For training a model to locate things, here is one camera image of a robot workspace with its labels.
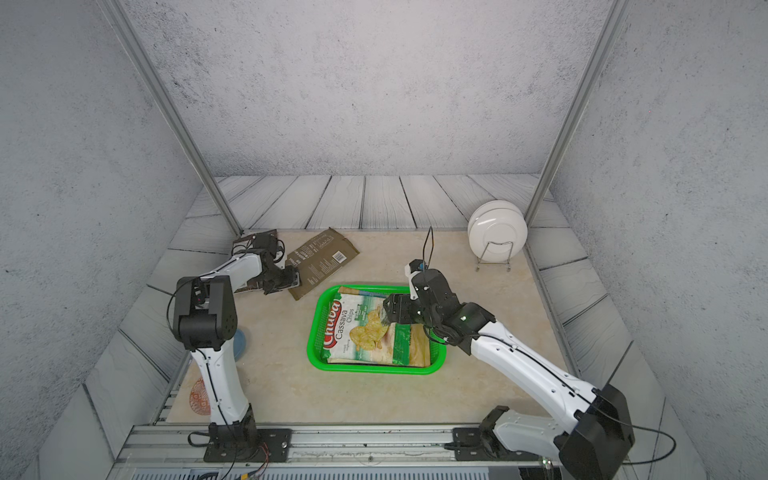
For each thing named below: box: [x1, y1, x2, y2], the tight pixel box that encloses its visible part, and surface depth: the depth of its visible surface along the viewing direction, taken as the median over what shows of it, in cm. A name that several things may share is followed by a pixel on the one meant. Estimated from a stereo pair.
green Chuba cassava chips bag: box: [321, 286, 431, 367], surface depth 84 cm
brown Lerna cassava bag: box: [285, 227, 360, 301], surface depth 113 cm
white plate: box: [467, 200, 529, 263], surface depth 104 cm
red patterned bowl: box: [189, 377, 211, 416], surface depth 79 cm
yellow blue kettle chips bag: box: [339, 286, 431, 367], surface depth 84 cm
